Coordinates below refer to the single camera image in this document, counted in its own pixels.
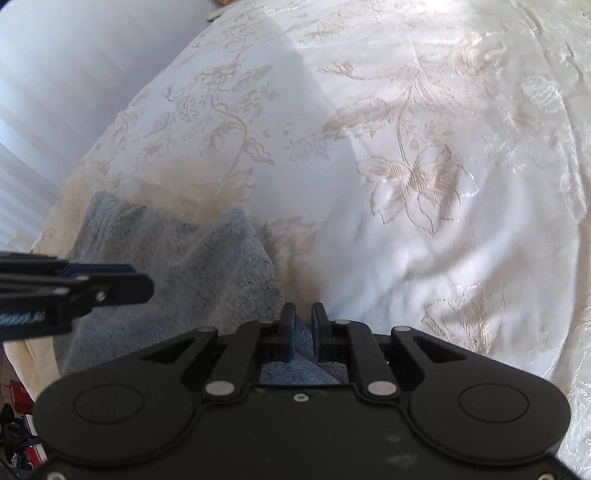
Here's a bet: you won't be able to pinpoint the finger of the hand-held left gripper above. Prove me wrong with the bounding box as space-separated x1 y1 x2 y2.
0 251 137 280
0 272 154 343

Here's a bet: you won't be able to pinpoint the grey speckled pants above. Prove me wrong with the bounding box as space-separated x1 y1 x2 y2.
0 191 345 387

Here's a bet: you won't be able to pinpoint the cream embroidered bedspread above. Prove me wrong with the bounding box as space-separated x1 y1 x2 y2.
9 0 591 480

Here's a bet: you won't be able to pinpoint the red box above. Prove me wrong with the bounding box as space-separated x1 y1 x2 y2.
0 378 35 408

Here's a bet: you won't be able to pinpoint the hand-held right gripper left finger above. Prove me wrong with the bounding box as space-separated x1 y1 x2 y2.
139 303 296 398

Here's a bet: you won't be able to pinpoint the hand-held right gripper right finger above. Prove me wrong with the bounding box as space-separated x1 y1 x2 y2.
311 302 467 398

